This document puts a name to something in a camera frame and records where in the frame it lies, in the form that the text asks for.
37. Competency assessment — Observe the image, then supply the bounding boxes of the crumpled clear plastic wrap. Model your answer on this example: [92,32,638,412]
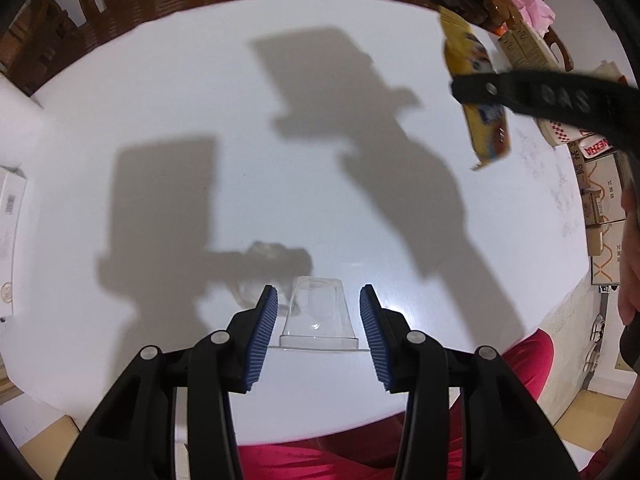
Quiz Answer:
[232,240,313,311]

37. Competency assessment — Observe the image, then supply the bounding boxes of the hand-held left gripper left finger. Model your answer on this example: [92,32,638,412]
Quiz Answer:
[55,285,279,480]

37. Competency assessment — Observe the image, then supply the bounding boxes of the white flat box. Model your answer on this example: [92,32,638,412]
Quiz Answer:
[0,165,28,318]

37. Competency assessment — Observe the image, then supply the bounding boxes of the pink plastic bag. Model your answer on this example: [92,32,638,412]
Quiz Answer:
[500,0,556,33]

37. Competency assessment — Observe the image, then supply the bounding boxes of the person's red trousers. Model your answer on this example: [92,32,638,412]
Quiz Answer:
[237,330,611,480]

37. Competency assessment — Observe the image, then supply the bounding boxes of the kraft carton with handle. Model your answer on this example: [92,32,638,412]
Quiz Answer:
[500,20,576,73]

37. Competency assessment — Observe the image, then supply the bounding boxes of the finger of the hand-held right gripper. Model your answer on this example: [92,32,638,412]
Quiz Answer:
[450,70,640,153]

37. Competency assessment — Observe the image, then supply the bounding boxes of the stack of printed cardboard boxes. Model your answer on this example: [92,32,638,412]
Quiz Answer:
[567,135,632,286]

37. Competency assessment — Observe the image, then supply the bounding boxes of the yellow snack wrapper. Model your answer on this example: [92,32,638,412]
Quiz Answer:
[439,7,513,172]

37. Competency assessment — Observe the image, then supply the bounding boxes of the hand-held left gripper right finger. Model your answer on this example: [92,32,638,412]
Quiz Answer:
[359,284,583,480]

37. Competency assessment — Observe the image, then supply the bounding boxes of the clear plastic cup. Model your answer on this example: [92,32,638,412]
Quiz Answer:
[279,276,361,351]

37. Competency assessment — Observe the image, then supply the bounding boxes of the white checked paper tray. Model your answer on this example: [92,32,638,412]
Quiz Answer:
[537,116,597,147]

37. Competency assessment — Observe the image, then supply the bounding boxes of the person's right forearm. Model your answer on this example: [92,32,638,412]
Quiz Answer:
[617,170,640,326]

